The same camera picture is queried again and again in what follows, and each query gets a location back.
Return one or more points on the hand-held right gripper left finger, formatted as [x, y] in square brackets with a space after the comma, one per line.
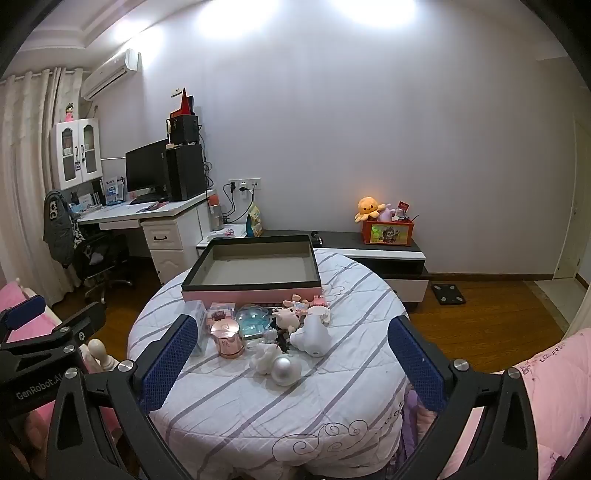
[168, 364]

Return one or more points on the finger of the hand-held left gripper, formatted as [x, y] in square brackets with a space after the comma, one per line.
[83, 318]
[25, 310]

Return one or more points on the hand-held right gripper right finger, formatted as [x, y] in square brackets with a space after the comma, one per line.
[418, 364]

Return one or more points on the clear plastic box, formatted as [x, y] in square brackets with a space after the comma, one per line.
[197, 310]

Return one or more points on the rose gold jar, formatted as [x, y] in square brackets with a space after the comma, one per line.
[228, 339]

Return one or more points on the clear plastic piece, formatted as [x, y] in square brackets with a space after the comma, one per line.
[258, 341]

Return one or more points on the clear blue dome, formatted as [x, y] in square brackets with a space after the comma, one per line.
[251, 321]

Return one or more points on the white figurine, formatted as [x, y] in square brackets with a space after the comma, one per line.
[263, 360]

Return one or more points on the pink box with black rim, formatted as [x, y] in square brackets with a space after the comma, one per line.
[254, 293]

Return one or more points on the white pink block figure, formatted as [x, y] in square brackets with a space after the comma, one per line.
[318, 309]

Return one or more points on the silver ball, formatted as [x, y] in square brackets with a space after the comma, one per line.
[282, 371]

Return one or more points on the pink bed sheet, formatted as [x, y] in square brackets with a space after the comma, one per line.
[11, 295]

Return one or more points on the black office chair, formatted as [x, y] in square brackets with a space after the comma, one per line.
[99, 254]

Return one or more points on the black bathroom scale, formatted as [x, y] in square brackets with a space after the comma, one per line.
[448, 294]

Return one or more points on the white desk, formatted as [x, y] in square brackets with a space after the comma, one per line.
[175, 240]

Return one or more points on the pink pig doll figure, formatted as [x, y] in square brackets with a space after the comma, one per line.
[288, 318]

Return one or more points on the blue white box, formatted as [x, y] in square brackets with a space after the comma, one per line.
[113, 190]

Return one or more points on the red toy box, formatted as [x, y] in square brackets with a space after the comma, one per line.
[388, 234]

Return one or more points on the pink quilt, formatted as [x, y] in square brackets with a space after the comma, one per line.
[554, 392]

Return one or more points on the black white low cabinet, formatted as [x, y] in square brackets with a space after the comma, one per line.
[346, 240]

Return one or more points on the cream curtain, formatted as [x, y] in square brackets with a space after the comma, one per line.
[23, 161]

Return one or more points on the pink plush toy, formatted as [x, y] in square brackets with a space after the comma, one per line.
[387, 213]

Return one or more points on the red card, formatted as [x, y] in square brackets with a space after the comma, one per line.
[403, 206]

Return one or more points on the black monitor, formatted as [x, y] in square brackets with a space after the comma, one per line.
[145, 170]

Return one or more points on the clear bottle orange band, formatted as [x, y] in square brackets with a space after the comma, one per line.
[214, 210]

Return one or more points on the small black object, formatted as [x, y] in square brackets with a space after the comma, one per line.
[316, 237]

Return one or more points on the orange octopus plush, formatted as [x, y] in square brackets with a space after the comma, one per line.
[369, 207]

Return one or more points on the black computer tower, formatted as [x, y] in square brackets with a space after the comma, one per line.
[184, 173]

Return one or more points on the small pink doll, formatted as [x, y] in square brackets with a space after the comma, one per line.
[69, 113]

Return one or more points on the black speaker box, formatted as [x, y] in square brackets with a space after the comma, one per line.
[184, 129]

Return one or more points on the red paper item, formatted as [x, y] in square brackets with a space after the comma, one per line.
[184, 104]

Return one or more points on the white air conditioner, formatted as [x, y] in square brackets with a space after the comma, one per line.
[108, 74]

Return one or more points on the white bed post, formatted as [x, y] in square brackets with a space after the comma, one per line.
[99, 350]

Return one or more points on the white wall cabinet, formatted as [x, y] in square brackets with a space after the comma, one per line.
[76, 152]

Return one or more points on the white wall outlet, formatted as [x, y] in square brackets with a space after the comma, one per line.
[244, 185]

